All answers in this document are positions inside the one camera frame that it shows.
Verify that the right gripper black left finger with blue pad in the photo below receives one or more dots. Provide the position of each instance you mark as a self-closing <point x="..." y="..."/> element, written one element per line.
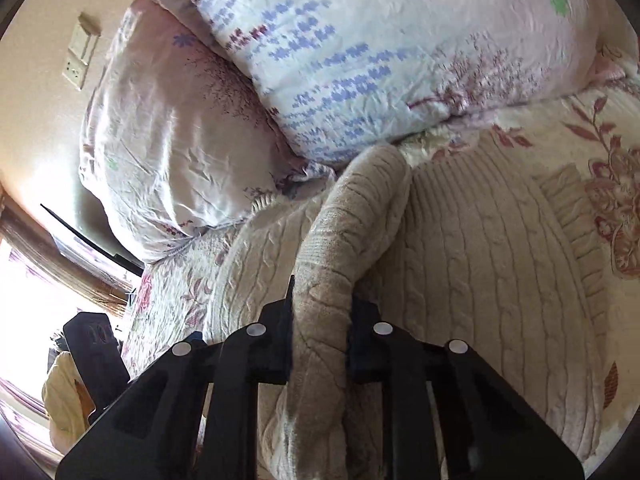
<point x="192" y="414"/>

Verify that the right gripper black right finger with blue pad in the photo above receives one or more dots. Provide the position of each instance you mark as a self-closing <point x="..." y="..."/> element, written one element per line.
<point x="445" y="408"/>

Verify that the cream cable-knit sweater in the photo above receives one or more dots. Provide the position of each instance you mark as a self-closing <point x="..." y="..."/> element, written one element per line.
<point x="471" y="247"/>

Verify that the cream fleece sleeve forearm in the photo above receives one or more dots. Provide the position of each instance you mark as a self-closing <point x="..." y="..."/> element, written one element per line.
<point x="67" y="403"/>

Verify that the dark glass bedside tabletop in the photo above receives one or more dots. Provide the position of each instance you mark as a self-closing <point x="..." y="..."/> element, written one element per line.
<point x="114" y="257"/>

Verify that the brown window curtain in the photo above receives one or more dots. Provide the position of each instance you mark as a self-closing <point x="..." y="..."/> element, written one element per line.
<point x="22" y="232"/>

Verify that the lower pink print pillow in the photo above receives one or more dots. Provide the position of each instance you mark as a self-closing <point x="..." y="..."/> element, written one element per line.
<point x="175" y="141"/>

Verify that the floral quilt bedspread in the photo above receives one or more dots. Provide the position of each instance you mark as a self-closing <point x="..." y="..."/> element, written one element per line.
<point x="596" y="131"/>

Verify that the upper lavender print pillow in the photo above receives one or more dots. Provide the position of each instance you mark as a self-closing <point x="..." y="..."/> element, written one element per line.
<point x="340" y="75"/>

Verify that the white wall power socket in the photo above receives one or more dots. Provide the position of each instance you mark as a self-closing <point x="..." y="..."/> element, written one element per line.
<point x="74" y="70"/>

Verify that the beige wall switch plate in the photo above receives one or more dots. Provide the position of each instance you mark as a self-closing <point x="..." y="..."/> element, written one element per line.
<point x="84" y="37"/>

